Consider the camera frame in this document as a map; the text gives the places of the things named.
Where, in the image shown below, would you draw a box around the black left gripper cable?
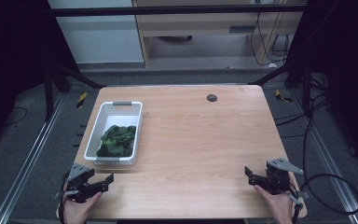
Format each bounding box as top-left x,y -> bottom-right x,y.
57,170 -> 71,224

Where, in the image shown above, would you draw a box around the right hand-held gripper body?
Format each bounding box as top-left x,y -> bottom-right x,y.
264,157 -> 310,203

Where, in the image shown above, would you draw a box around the yellow black striped tape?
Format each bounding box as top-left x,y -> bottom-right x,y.
274,89 -> 293,104
76,91 -> 89,109

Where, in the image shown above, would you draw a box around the black hanging cables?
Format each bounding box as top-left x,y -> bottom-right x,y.
249,0 -> 292,67

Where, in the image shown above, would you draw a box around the aluminium floor rail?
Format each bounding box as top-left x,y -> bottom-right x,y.
290,89 -> 358,224
0,92 -> 67,224

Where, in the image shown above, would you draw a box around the black curtain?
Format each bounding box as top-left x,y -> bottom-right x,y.
0,0 -> 80,150
284,0 -> 358,175

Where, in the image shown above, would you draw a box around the black floor cable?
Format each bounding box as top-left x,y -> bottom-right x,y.
274,73 -> 334,188
1,106 -> 28,127

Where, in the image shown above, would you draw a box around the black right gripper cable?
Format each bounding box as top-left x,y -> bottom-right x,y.
293,173 -> 358,224

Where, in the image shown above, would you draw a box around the person's right hand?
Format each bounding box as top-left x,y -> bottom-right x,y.
253,184 -> 295,224

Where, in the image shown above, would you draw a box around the white plastic basket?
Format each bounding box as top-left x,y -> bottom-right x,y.
83,101 -> 144,166

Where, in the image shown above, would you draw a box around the light wooden desk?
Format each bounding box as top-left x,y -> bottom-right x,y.
131,0 -> 307,69

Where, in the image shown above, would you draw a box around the black metal stand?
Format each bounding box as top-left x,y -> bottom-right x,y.
249,59 -> 313,118
43,63 -> 106,122

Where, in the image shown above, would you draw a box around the person's left hand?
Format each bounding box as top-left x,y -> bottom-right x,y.
56,191 -> 103,224

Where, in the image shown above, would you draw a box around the black horizontal frame bar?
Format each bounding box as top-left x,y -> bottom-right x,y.
50,4 -> 308,18

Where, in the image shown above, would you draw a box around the white cabinet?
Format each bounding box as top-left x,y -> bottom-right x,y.
48,0 -> 145,65

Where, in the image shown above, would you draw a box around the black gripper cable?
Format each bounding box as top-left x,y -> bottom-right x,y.
293,173 -> 358,224
57,170 -> 71,224

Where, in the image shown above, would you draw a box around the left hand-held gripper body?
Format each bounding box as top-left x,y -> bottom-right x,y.
53,162 -> 104,203

